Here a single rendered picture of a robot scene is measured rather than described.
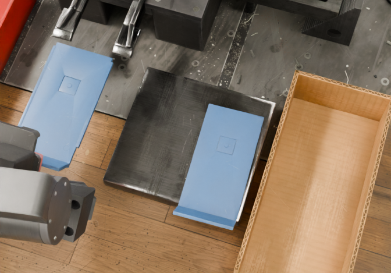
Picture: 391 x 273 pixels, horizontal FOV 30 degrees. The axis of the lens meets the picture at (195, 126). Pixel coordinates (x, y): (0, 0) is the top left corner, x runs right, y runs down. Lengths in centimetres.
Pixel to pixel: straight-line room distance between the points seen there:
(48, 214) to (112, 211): 30
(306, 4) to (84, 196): 40
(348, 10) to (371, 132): 15
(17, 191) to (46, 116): 26
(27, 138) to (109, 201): 21
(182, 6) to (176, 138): 16
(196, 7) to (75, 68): 16
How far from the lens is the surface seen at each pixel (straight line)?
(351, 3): 91
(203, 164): 87
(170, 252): 87
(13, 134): 71
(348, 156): 91
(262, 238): 87
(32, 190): 58
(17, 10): 98
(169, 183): 87
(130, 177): 88
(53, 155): 82
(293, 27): 98
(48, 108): 84
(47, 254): 89
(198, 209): 85
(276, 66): 95
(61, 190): 62
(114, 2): 93
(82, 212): 66
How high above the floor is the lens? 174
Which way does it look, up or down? 67 degrees down
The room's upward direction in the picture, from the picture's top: 4 degrees counter-clockwise
